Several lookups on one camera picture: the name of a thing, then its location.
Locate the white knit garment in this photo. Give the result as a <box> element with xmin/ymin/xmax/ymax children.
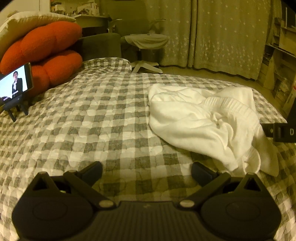
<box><xmin>148</xmin><ymin>84</ymin><xmax>279</xmax><ymax>177</ymax></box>

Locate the wooden shelf unit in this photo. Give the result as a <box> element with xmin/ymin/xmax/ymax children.
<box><xmin>258</xmin><ymin>1</ymin><xmax>295</xmax><ymax>116</ymax></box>

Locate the grey white checkered bedspread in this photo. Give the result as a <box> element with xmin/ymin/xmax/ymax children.
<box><xmin>0</xmin><ymin>57</ymin><xmax>296</xmax><ymax>241</ymax></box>

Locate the black phone stand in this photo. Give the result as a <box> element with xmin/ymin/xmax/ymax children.
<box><xmin>3</xmin><ymin>94</ymin><xmax>29</xmax><ymax>122</ymax></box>

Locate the grey star pattern curtain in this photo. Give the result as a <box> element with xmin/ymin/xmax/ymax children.
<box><xmin>145</xmin><ymin>0</ymin><xmax>272</xmax><ymax>80</ymax></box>

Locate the lower red puffy cushion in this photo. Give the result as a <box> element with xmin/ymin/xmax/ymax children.
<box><xmin>28</xmin><ymin>50</ymin><xmax>83</xmax><ymax>97</ymax></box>

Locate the red puffy cushion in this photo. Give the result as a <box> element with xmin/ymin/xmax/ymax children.
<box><xmin>28</xmin><ymin>50</ymin><xmax>83</xmax><ymax>97</ymax></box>
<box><xmin>1</xmin><ymin>21</ymin><xmax>82</xmax><ymax>74</ymax></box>

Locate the smartphone showing video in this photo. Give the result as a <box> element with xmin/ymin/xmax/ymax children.
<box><xmin>1</xmin><ymin>63</ymin><xmax>34</xmax><ymax>105</ymax></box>

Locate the dark green sofa armrest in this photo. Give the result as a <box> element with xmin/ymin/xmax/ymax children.
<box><xmin>71</xmin><ymin>33</ymin><xmax>121</xmax><ymax>61</ymax></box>

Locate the upper red puffy cushion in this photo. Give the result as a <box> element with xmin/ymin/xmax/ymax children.
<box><xmin>1</xmin><ymin>21</ymin><xmax>82</xmax><ymax>74</ymax></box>

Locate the white desk with clutter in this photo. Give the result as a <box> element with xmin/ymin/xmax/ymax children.
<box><xmin>50</xmin><ymin>1</ymin><xmax>108</xmax><ymax>37</ymax></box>

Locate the cream pillow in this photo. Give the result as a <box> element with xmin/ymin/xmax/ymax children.
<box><xmin>1</xmin><ymin>11</ymin><xmax>76</xmax><ymax>59</ymax></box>

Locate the white swivel office chair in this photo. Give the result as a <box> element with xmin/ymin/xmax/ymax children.
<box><xmin>106</xmin><ymin>1</ymin><xmax>169</xmax><ymax>74</ymax></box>

